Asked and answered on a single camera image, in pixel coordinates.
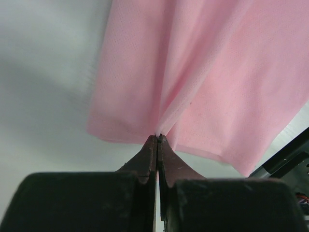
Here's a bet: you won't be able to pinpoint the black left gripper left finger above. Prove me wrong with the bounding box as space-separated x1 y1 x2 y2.
7 135 157 232

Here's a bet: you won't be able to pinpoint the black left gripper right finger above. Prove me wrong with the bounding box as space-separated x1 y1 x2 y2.
157 135 306 232

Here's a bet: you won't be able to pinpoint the pink t shirt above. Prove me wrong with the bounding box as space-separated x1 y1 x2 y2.
87 0 309 176

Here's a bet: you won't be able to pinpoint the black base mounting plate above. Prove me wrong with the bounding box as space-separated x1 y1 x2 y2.
250 129 309 224

